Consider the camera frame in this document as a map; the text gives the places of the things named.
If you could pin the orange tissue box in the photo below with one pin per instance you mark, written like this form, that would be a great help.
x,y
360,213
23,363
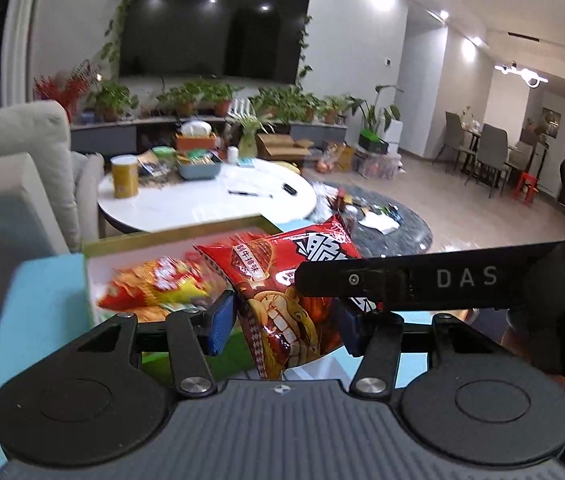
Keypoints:
x,y
195,139

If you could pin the large black wall television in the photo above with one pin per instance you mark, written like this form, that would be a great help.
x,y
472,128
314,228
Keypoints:
x,y
212,25

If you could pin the tall large-leaf plant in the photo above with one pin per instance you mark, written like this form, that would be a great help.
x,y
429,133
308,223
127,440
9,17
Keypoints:
x,y
375,115

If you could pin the small white cup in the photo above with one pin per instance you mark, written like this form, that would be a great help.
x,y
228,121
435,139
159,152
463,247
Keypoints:
x,y
233,155

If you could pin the red berry decoration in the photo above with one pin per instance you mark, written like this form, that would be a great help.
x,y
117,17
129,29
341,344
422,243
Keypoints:
x,y
65,90

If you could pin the small black remote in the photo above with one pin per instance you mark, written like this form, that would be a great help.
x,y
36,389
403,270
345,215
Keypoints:
x,y
291,189

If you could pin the yellow can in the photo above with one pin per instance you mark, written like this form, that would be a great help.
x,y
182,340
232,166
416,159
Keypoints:
x,y
125,180

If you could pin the potted green plant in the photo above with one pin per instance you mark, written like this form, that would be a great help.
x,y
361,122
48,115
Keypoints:
x,y
305,105
182,100
335,110
222,100
112,100
270,102

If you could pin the white paper sheet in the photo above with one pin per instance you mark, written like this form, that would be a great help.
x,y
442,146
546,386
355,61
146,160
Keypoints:
x,y
380,222

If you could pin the white air purifier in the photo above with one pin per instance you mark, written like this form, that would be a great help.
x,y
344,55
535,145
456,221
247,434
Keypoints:
x,y
395,135

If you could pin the open cardboard box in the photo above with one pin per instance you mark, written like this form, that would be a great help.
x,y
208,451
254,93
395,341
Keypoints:
x,y
282,147

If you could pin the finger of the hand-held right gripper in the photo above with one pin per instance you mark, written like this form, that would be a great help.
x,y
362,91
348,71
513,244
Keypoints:
x,y
332,277

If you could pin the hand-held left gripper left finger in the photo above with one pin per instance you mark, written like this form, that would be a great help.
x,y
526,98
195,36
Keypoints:
x,y
220,327

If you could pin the grey television cabinet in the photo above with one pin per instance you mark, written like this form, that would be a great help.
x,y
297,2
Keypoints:
x,y
105,137

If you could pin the white curtain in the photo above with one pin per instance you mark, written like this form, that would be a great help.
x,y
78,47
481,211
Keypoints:
x,y
20,35

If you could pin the green cardboard box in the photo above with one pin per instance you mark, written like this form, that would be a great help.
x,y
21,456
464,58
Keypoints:
x,y
107,272

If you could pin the grey sofa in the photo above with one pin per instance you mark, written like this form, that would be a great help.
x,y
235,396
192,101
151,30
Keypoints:
x,y
12,185

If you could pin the white round coffee table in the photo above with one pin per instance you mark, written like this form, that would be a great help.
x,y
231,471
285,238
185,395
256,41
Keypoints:
x,y
212,212

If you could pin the glass vase with plant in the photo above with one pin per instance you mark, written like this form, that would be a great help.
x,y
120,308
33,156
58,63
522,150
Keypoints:
x,y
247,140

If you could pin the red chip bag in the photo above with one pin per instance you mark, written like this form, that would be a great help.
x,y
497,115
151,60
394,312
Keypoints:
x,y
282,320

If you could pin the yellow and red snack packet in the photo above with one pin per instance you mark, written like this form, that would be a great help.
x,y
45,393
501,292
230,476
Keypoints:
x,y
162,285

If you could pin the light blue tablecloth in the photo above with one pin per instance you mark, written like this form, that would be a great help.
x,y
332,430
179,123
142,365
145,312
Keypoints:
x,y
47,300

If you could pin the green lidded container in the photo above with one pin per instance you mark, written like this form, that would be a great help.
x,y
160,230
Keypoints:
x,y
163,153

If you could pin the black pen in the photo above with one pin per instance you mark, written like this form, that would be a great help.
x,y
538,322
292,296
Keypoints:
x,y
250,193

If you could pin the grey bowl with snacks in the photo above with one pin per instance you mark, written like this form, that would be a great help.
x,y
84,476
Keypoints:
x,y
200,170

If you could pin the grey dining chair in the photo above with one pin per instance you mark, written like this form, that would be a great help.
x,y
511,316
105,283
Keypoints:
x,y
493,152
450,135

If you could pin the red plastic stool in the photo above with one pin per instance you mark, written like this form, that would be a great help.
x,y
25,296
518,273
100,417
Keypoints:
x,y
526,185

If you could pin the dark marble round table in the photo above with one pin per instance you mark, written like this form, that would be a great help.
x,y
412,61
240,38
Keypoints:
x,y
405,240

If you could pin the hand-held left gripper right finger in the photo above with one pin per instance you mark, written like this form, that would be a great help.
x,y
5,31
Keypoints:
x,y
355,332

